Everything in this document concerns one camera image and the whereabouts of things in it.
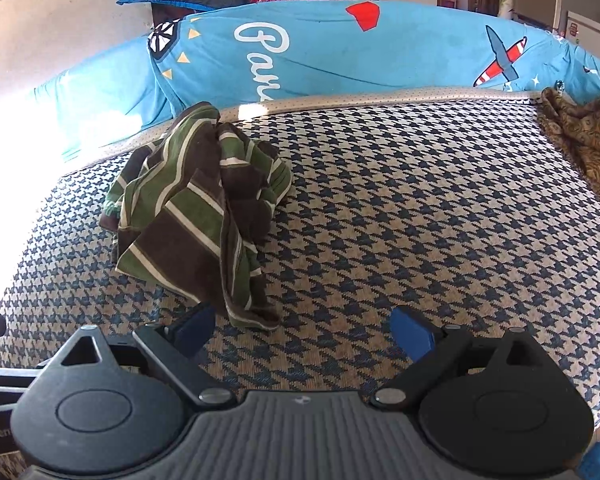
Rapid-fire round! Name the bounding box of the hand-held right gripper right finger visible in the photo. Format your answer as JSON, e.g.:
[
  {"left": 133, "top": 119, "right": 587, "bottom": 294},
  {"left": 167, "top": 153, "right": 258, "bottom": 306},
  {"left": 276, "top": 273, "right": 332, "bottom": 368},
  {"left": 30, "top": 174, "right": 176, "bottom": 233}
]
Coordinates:
[{"left": 370, "top": 305, "right": 563, "bottom": 408}]

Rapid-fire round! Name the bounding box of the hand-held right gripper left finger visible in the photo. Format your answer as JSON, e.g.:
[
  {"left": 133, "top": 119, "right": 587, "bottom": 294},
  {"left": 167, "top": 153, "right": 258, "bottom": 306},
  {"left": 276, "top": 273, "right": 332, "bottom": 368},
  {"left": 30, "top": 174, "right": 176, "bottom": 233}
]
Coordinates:
[{"left": 37, "top": 302, "right": 236, "bottom": 408}]

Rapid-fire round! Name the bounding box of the green brown striped shirt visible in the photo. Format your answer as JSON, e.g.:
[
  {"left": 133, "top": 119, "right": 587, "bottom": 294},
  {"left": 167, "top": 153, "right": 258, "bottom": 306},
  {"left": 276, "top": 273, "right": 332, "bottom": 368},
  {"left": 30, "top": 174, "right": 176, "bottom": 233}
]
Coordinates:
[{"left": 99, "top": 101, "right": 293, "bottom": 332}]

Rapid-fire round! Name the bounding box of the houndstooth patterned bed cover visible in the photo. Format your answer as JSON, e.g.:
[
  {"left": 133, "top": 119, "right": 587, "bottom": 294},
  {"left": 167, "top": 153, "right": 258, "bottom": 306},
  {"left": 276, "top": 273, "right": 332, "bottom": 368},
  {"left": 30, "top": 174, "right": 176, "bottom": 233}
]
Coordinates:
[{"left": 0, "top": 92, "right": 600, "bottom": 421}]

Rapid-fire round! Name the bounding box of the brown patterned cloth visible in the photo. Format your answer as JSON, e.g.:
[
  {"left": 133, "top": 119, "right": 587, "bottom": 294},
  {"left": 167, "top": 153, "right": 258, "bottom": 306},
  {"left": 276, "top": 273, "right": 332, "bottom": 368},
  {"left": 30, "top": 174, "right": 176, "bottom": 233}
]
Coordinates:
[{"left": 535, "top": 87, "right": 600, "bottom": 216}]

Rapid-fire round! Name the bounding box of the blue cushion with heart print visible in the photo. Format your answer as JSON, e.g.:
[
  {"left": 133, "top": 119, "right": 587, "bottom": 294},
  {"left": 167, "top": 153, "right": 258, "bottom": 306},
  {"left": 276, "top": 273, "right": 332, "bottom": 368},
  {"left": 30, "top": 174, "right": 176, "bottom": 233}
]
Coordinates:
[{"left": 147, "top": 0, "right": 573, "bottom": 126}]

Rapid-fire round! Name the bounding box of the white chest freezer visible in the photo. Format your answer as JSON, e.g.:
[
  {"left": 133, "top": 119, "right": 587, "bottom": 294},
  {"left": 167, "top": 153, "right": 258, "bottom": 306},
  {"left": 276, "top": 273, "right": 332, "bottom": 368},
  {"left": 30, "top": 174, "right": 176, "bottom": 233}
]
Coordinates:
[{"left": 562, "top": 10, "right": 600, "bottom": 66}]

